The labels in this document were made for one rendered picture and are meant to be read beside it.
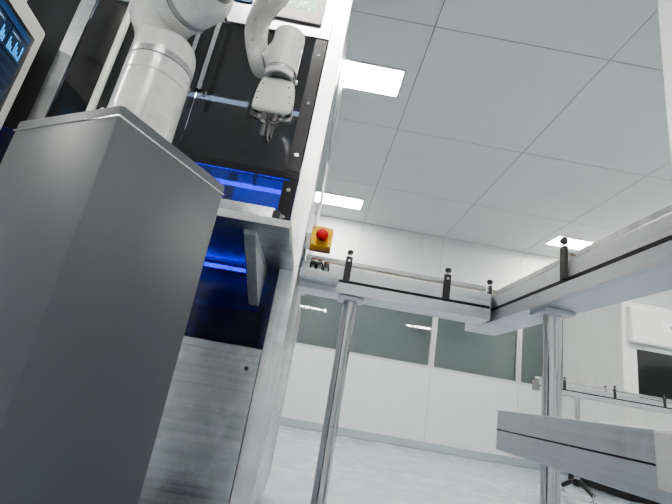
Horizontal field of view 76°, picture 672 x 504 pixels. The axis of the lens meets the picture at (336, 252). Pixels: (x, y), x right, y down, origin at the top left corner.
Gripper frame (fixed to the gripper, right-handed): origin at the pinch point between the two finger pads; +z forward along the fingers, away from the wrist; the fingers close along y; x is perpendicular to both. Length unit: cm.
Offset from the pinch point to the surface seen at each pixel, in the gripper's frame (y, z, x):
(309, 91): -3, -45, -40
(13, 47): 90, -28, -23
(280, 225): -8.6, 24.0, 0.8
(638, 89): -222, -184, -153
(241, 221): 0.7, 24.4, -0.3
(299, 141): -3.6, -23.2, -39.7
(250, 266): -0.6, 30.4, -18.2
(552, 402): -87, 52, -22
